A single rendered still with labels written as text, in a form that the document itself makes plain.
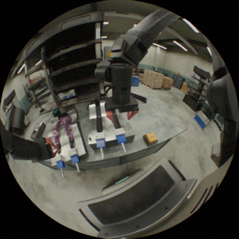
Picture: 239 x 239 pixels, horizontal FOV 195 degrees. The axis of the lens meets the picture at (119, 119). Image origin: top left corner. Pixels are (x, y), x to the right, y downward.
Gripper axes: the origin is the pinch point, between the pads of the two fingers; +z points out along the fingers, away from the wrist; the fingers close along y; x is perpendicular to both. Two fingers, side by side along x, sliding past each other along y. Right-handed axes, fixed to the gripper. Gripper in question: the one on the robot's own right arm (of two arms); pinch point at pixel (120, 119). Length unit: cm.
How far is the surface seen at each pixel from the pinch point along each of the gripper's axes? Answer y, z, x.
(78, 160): 24.7, 14.0, 9.9
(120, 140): 1.2, 10.5, 4.1
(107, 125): 5.8, 12.5, -8.8
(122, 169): -2, 101, 14
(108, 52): -7, -35, -86
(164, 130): -37.2, 20.9, 1.5
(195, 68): -385, -86, -141
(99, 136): 10.9, 9.3, 0.3
